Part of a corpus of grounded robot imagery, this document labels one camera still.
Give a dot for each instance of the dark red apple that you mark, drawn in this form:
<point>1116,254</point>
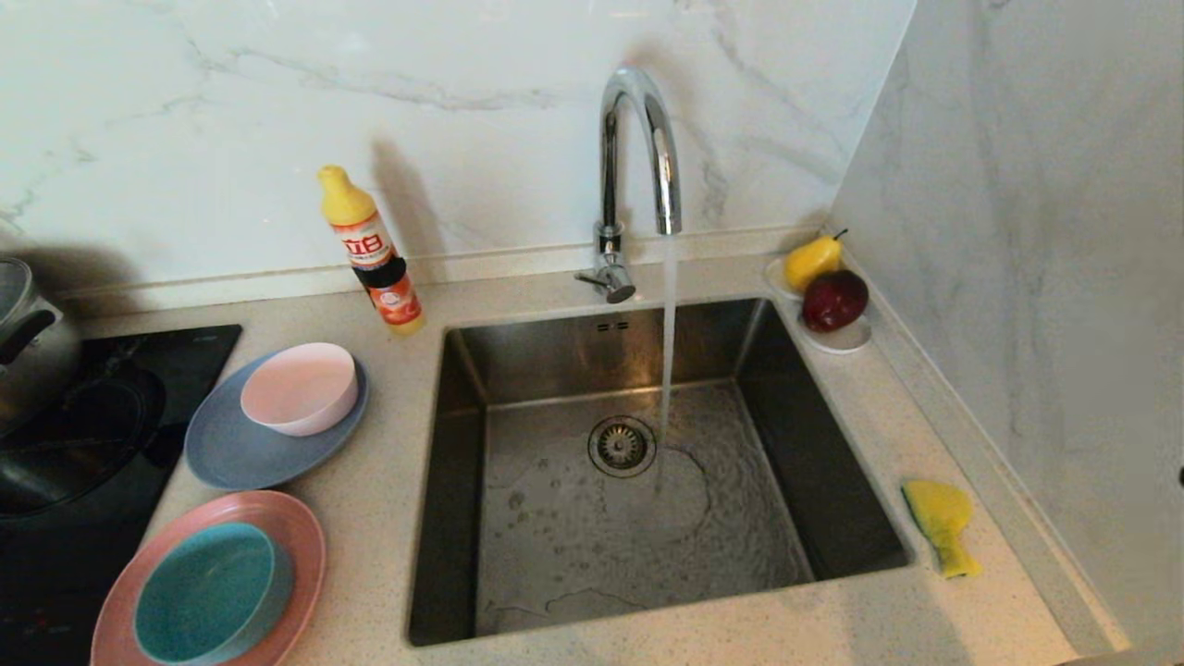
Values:
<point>834,300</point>

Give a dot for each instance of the stainless steel sink basin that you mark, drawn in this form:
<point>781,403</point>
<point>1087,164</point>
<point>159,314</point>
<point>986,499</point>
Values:
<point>518,555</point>

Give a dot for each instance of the small white fruit dish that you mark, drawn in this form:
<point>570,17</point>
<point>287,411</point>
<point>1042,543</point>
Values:
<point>845,339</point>

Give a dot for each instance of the pink plate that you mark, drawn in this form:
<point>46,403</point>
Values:
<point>298,546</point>

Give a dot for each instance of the black glass cooktop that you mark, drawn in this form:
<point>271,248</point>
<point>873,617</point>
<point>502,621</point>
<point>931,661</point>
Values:
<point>190,356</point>

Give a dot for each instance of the stainless steel pot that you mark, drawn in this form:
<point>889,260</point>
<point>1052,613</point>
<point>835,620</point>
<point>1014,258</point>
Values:
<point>37,370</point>

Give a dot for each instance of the blue grey plate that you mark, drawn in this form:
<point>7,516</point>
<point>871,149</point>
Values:
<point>222,453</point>

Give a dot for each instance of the orange dish soap bottle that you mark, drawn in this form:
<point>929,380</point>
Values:
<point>379,264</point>

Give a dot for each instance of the round metal drain strainer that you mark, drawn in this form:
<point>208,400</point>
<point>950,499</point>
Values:
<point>622,446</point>

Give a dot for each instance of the black frying pan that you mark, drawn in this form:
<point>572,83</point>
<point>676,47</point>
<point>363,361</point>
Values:
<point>83,444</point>

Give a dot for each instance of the yellow green sponge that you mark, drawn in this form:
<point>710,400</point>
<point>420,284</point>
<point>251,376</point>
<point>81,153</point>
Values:
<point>939,513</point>

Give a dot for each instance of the yellow pear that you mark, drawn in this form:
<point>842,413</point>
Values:
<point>811,261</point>

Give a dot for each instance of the teal bowl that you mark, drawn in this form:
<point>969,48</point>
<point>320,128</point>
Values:
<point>208,597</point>

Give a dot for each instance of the chrome gooseneck faucet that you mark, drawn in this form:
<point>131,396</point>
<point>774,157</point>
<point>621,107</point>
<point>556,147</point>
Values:
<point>608,166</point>

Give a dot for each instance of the pale pink bowl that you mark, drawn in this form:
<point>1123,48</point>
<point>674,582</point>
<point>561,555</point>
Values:
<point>298,388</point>

